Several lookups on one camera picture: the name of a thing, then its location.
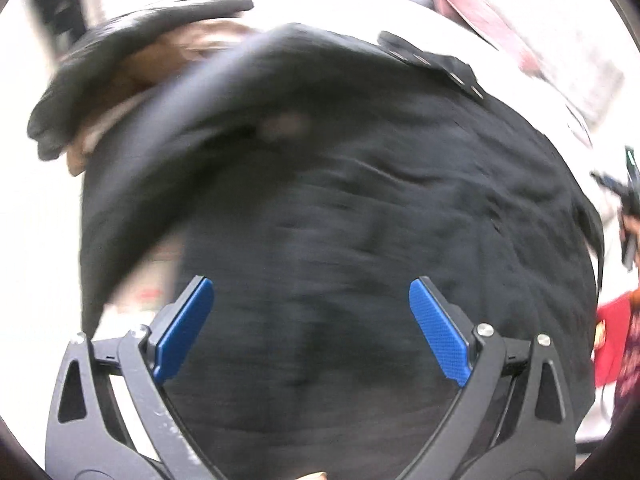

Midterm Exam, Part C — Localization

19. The large black coat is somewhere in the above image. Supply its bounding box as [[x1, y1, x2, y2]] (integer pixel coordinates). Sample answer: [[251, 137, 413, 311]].
[[79, 23, 606, 480]]

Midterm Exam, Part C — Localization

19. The right forearm orange cuff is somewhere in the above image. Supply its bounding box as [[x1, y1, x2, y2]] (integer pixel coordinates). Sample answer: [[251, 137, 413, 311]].
[[591, 286, 640, 421]]

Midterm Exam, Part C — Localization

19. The pink velvet pillow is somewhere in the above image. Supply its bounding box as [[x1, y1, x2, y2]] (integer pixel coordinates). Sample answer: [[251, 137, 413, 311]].
[[427, 0, 542, 77]]

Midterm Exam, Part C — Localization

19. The black quilted jacket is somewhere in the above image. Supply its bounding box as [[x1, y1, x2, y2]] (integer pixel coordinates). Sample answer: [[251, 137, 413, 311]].
[[27, 0, 254, 162]]

